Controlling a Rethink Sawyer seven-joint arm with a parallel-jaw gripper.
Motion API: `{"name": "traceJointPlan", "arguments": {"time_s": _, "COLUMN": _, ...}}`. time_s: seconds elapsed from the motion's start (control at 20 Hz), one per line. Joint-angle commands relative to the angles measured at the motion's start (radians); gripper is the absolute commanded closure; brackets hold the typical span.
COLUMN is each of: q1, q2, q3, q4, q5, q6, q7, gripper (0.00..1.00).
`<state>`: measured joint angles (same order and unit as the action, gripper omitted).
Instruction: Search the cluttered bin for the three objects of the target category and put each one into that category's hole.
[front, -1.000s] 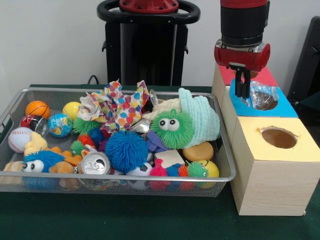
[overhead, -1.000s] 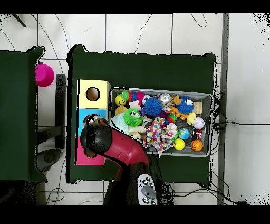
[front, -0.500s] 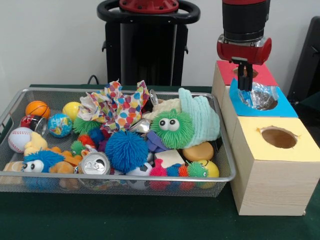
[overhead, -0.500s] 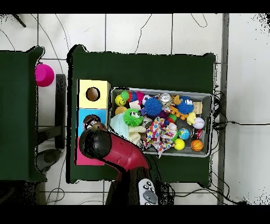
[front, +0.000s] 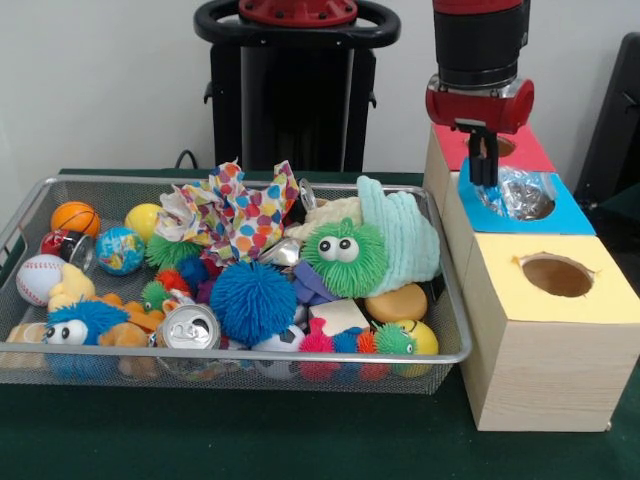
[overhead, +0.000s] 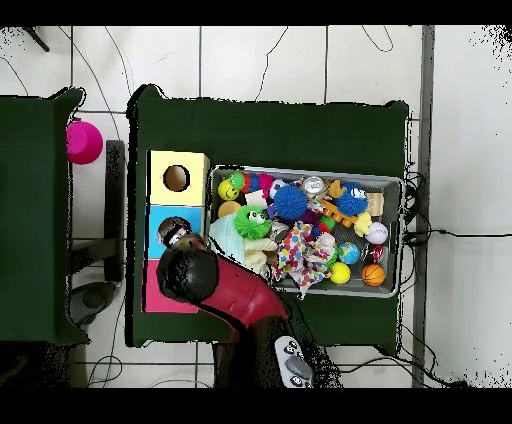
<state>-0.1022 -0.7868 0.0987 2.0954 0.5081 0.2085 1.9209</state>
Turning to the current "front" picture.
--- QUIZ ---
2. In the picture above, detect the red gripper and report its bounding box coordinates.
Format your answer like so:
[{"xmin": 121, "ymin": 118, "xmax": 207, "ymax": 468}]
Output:
[{"xmin": 425, "ymin": 74, "xmax": 535, "ymax": 189}]

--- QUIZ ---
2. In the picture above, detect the crushed clear plastic bottle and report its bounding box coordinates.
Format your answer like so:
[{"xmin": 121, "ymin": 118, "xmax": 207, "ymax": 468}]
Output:
[{"xmin": 477, "ymin": 167, "xmax": 557, "ymax": 222}]

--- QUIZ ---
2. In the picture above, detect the mint green cloth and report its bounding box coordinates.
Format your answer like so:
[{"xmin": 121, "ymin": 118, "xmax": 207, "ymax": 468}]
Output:
[{"xmin": 356, "ymin": 174, "xmax": 442, "ymax": 296}]

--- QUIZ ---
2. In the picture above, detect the cream knit cloth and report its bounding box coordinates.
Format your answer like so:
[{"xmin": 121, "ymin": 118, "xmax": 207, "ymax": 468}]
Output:
[{"xmin": 284, "ymin": 197, "xmax": 362, "ymax": 241}]

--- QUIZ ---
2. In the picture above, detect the green spiky rubber ball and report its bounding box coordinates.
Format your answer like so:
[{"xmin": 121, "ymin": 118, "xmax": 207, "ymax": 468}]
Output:
[{"xmin": 302, "ymin": 217, "xmax": 390, "ymax": 297}]

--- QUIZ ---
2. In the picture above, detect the colourful polka-dot cloth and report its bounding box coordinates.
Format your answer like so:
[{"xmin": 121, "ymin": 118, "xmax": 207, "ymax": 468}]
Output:
[{"xmin": 154, "ymin": 158, "xmax": 300, "ymax": 271}]

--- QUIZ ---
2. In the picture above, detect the shallow silver mesh bin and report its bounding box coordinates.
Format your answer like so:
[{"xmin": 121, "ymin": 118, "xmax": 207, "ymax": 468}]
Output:
[{"xmin": 0, "ymin": 174, "xmax": 474, "ymax": 396}]

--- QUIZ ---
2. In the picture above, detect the wooden three-hole box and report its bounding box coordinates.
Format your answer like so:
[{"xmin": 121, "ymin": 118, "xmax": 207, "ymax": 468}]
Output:
[{"xmin": 422, "ymin": 119, "xmax": 640, "ymax": 432}]

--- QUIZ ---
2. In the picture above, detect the black upright panel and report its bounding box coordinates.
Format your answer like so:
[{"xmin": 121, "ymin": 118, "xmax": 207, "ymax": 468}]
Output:
[{"xmin": 573, "ymin": 32, "xmax": 640, "ymax": 201}]

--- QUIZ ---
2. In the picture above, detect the round orange sponge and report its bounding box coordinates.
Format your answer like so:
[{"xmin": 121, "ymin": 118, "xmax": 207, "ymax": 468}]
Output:
[{"xmin": 363, "ymin": 283, "xmax": 430, "ymax": 324}]

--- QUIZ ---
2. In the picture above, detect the yellow smiley ball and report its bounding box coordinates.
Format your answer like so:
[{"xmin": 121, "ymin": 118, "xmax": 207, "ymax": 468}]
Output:
[{"xmin": 389, "ymin": 319, "xmax": 440, "ymax": 377}]

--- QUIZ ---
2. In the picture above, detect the rainbow spiky caterpillar toy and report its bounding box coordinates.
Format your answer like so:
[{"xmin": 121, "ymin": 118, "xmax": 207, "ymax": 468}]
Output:
[{"xmin": 298, "ymin": 317, "xmax": 419, "ymax": 356}]

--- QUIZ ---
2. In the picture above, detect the blue spiky rubber ball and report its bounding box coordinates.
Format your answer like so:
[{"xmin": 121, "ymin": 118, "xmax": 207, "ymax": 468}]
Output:
[{"xmin": 209, "ymin": 260, "xmax": 299, "ymax": 346}]

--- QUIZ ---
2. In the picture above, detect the green spiky ball with eyes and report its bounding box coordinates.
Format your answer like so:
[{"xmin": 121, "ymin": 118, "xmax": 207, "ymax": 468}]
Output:
[{"xmin": 144, "ymin": 232, "xmax": 204, "ymax": 271}]

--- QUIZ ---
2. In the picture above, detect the silver-top drink can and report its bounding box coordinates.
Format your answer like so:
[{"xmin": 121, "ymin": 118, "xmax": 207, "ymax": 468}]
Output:
[{"xmin": 155, "ymin": 303, "xmax": 222, "ymax": 351}]

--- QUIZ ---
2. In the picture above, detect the dark green table cloth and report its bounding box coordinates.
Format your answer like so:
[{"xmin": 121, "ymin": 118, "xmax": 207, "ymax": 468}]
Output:
[{"xmin": 0, "ymin": 167, "xmax": 640, "ymax": 480}]

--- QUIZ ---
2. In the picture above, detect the white baseball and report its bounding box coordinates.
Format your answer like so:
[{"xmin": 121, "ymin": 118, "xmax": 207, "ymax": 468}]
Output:
[{"xmin": 15, "ymin": 253, "xmax": 66, "ymax": 307}]

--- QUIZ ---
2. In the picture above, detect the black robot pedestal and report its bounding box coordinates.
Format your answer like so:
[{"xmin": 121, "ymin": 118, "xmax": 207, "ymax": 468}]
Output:
[{"xmin": 193, "ymin": 0, "xmax": 401, "ymax": 173}]

